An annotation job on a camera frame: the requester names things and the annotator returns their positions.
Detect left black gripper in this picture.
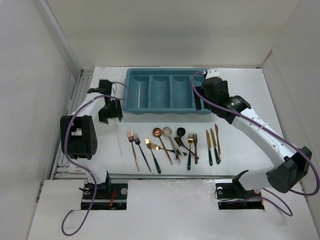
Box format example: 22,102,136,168
99,98,122,124

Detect rose gold knife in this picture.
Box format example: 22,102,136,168
214,124,222,162

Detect blue plastic cutlery tray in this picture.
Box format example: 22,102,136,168
122,67,211,115

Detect gold knife green handle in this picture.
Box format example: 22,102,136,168
206,130,213,166
210,128,221,165

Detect copper round spoon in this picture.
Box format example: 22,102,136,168
152,127,174,165

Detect gold fork dark handle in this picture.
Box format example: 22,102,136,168
187,133,194,171

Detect white silver round spoon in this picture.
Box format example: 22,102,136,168
163,126,184,157

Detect black round spoon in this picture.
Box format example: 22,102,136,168
176,127,186,160

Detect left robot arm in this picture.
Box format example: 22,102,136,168
60,79,123,199

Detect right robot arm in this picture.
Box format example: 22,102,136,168
192,71,320,197

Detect rose gold fork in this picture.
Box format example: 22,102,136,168
127,131,140,171

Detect dark grey fork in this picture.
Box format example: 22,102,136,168
133,133,152,172

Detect copper fork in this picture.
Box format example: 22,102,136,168
193,133,199,165

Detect gold fork lying sideways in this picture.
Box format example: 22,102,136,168
151,143,176,153

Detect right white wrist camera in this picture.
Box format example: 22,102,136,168
205,68,221,80

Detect gold fork green handle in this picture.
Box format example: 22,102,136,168
144,138,162,174

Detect aluminium rail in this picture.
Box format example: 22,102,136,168
109,173,235,180

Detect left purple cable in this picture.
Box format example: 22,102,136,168
61,82,133,236

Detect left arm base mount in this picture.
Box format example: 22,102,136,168
79,175,128,211

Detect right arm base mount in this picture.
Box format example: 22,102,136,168
214,179,265,210

